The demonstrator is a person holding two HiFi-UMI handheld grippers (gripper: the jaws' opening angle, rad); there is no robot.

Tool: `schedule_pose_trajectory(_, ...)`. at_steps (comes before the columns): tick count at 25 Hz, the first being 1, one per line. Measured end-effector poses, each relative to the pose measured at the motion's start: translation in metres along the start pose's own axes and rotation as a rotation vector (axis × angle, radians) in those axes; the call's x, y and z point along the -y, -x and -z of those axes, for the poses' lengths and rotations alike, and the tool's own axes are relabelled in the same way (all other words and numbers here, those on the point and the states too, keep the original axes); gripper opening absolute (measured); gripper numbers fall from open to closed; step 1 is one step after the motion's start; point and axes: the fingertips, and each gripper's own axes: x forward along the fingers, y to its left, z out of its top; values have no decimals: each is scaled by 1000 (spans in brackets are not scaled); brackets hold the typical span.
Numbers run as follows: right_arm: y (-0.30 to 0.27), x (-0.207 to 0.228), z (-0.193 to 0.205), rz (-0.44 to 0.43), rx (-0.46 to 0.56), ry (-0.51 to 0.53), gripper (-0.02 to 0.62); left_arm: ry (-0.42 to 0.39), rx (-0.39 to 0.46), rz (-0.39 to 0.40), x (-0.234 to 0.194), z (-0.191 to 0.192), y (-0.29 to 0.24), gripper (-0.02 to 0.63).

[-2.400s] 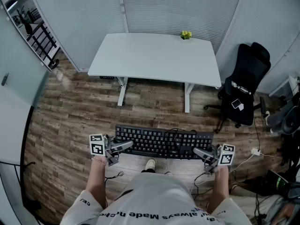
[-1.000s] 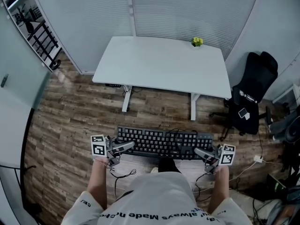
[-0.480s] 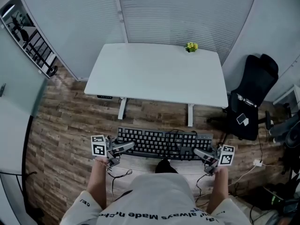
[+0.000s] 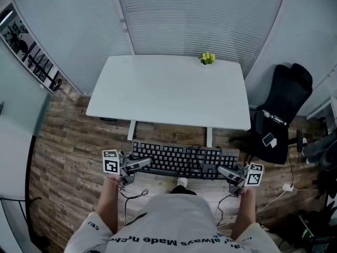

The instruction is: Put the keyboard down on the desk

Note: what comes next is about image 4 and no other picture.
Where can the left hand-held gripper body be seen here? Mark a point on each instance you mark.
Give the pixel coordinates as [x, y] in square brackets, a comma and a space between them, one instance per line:
[111, 165]

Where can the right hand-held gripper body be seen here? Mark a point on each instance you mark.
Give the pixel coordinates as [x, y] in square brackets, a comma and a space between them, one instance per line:
[253, 178]

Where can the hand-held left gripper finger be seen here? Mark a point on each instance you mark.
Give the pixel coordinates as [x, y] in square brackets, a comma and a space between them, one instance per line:
[140, 162]

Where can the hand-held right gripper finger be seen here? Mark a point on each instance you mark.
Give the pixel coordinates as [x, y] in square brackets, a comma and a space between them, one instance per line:
[227, 171]

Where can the black keyboard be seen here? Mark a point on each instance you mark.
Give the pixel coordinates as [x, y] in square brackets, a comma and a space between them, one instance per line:
[179, 159]

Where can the person's right forearm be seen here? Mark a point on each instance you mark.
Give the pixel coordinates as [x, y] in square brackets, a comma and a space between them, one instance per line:
[245, 215]

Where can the person's left forearm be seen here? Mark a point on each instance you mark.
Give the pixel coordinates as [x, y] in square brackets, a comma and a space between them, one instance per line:
[108, 207]

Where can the black desk control panel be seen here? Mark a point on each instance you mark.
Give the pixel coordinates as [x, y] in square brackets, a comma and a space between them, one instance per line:
[108, 119]

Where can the white desk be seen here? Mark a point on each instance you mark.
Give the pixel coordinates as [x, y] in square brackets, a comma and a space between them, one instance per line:
[168, 93]

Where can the person's left hand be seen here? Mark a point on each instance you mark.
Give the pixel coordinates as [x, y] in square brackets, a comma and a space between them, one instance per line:
[114, 179]

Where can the white power adapter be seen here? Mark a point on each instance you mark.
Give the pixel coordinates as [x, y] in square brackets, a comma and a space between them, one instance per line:
[287, 187]

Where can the small white box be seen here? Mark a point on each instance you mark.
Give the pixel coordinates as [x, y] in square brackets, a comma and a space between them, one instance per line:
[274, 142]

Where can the black smartphone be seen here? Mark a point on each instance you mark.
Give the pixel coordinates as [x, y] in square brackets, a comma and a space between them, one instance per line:
[268, 139]

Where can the person's white shoe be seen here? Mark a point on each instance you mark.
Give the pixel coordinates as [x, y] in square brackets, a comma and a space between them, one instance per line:
[182, 182]

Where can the person's black trouser leg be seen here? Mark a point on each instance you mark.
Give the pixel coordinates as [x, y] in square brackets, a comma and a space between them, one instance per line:
[183, 190]

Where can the silver metal tool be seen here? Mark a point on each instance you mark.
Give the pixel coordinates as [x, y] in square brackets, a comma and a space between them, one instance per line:
[273, 117]

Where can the person's white printed shirt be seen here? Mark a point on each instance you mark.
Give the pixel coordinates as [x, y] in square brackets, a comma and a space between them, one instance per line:
[173, 225]

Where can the black floor fan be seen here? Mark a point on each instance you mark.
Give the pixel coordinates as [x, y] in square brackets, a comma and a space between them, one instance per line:
[329, 157]

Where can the black office chair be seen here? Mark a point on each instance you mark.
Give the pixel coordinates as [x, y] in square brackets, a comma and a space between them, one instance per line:
[285, 93]

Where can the white cabinet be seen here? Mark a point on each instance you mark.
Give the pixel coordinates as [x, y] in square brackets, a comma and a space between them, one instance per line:
[325, 112]

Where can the yellow flower pot plant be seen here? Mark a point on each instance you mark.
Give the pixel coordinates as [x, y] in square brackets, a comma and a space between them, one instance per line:
[207, 58]

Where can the white window blinds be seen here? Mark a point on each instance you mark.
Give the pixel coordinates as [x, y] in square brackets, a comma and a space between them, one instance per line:
[200, 20]

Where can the framed black-and-white wall picture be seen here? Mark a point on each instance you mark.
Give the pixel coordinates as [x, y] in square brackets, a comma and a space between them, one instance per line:
[23, 49]

